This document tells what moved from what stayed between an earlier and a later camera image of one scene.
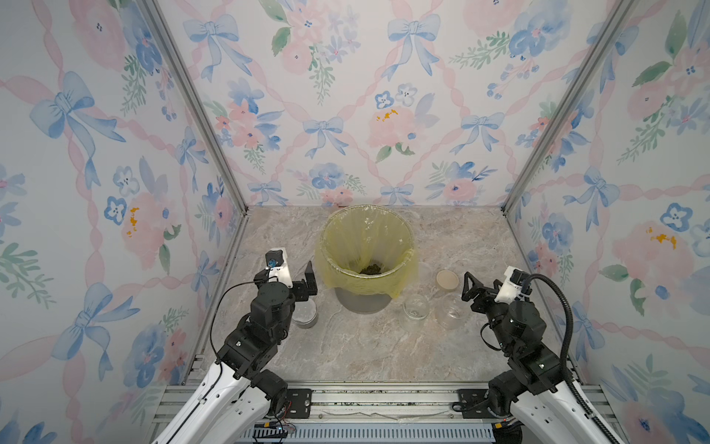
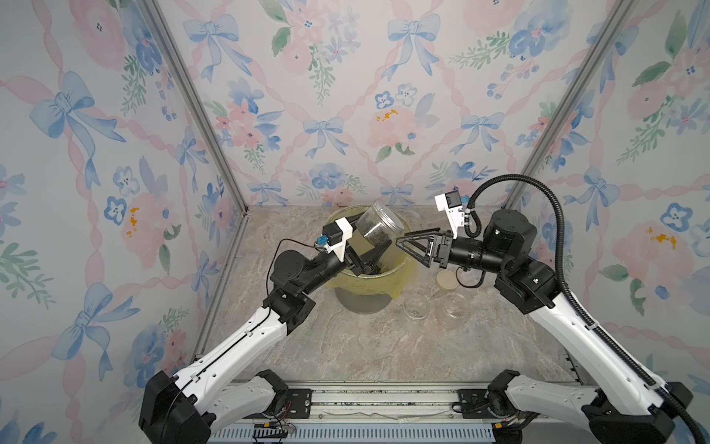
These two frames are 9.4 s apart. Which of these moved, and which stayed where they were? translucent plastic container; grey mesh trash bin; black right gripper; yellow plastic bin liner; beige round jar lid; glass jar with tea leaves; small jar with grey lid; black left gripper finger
Moved: small jar with grey lid; black right gripper; black left gripper finger
Stayed: translucent plastic container; glass jar with tea leaves; grey mesh trash bin; yellow plastic bin liner; beige round jar lid
